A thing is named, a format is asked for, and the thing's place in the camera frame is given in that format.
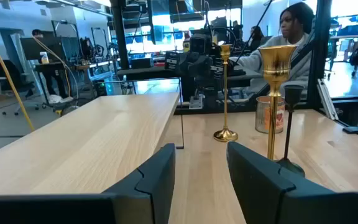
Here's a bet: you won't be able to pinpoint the standing person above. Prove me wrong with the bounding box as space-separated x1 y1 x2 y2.
31 29 70 99

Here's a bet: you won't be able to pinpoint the beige hanging cable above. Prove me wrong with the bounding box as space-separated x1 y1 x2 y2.
32 36 80 101

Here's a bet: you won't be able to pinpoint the black desk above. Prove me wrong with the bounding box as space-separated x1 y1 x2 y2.
34 58 115 98

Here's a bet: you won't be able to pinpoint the distant person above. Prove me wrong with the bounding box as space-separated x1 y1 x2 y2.
249 26 264 52

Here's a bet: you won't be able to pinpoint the silver aluminium rails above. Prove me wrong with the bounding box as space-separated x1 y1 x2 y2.
316 78 340 121

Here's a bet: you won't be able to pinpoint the black office chair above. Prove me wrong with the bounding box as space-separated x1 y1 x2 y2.
0 59 40 116

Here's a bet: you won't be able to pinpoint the thick black frame post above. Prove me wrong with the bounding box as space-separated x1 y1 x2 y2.
306 0 334 110

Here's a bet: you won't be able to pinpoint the black computer monitor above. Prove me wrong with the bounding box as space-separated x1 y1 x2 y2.
19 36 65 62

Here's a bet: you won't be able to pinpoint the silver tin candle can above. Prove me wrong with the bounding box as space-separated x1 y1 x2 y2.
254 95 286 134

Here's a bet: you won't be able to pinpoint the black candlestick holder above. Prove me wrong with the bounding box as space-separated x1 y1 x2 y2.
275 84 306 178

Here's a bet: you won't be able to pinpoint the gold goblet candle holder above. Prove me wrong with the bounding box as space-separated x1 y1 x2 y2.
257 44 298 161

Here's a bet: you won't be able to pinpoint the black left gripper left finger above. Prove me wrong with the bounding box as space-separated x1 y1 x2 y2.
0 142 177 224

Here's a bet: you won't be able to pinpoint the seated person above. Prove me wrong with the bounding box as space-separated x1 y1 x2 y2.
228 1 317 98

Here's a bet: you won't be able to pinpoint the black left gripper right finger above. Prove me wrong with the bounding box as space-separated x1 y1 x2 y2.
226 141 358 224

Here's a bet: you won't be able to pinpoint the yellow pole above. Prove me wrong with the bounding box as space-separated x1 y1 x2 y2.
0 14 35 132

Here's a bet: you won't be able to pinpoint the slim gold candlestick holder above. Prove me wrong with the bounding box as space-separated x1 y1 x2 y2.
213 44 239 143

